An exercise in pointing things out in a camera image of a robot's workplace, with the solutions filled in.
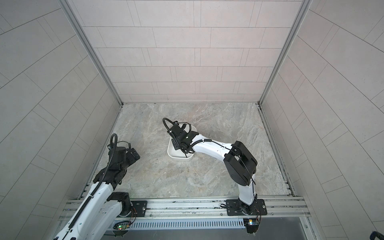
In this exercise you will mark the white rectangular plastic bin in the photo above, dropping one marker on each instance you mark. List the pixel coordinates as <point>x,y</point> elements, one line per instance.
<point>178,154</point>

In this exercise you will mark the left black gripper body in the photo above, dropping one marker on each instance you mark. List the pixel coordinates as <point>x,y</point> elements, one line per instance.
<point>129,159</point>

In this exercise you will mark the right circuit board module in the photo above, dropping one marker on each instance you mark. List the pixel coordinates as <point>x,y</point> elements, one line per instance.
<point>251,225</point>

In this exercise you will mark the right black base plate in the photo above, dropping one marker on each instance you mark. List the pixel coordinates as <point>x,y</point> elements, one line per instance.
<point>238,208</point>

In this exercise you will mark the aluminium mounting rail frame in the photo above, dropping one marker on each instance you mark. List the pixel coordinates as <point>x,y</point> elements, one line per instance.
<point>210,208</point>

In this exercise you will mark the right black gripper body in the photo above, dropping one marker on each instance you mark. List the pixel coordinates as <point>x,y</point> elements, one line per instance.
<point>177,143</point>

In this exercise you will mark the white slotted vent strip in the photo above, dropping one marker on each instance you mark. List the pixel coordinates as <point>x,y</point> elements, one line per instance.
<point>187,224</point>

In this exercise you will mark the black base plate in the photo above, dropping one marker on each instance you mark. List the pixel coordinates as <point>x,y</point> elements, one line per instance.
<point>238,208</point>
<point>138,209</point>

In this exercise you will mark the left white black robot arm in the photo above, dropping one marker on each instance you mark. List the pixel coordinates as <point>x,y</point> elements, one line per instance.
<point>103,204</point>

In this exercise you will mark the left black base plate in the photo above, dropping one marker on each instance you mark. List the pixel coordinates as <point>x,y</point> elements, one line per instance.
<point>138,209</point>

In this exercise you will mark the left green circuit board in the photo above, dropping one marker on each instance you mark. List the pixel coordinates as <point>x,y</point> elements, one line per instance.
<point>122,226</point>

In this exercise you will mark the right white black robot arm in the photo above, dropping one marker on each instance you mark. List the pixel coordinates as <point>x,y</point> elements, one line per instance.
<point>240,163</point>

